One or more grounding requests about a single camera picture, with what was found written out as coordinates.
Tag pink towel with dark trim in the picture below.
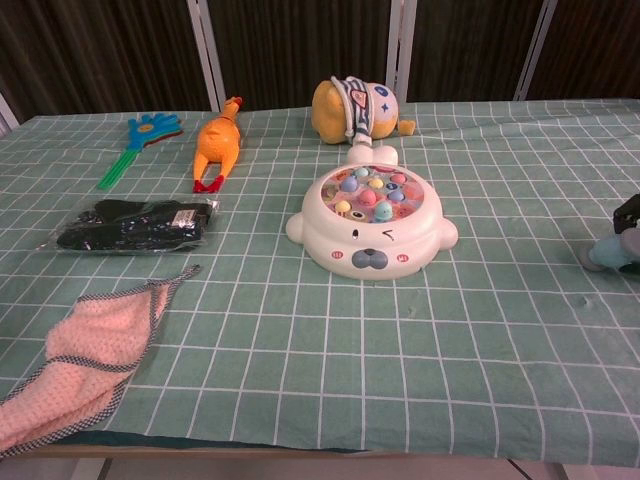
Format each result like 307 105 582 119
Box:
0 264 203 459

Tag yellow plush toy striped scarf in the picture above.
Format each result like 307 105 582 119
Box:
310 75 417 147

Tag yellow rubber chicken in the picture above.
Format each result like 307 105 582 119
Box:
192 96 245 195

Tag black gloves in plastic bag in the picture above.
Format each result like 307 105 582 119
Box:
47 198 221 255

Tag white partition post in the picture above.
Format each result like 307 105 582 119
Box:
187 0 226 112
513 0 559 101
385 0 417 104
0 92 21 136

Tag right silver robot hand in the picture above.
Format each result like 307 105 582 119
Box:
613 191 640 235

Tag white seal fishing toy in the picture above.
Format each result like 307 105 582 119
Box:
285 144 459 281

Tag grey round toy mallet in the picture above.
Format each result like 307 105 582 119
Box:
579 233 640 274

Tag blue hand clapper green handle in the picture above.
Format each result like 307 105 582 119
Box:
97 113 184 191

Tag green checked tablecloth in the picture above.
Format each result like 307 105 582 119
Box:
0 98 640 454

